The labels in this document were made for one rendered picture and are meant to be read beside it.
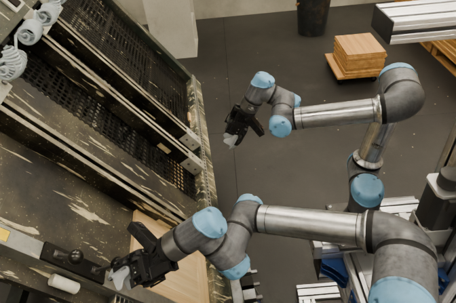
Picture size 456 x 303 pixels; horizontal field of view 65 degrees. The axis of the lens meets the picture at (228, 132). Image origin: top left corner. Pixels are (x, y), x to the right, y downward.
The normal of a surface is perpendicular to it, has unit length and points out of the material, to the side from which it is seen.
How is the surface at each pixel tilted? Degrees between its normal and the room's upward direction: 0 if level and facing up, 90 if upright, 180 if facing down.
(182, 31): 90
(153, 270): 38
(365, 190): 7
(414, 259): 6
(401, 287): 17
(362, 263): 0
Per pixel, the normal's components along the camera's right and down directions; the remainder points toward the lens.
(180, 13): 0.04, 0.62
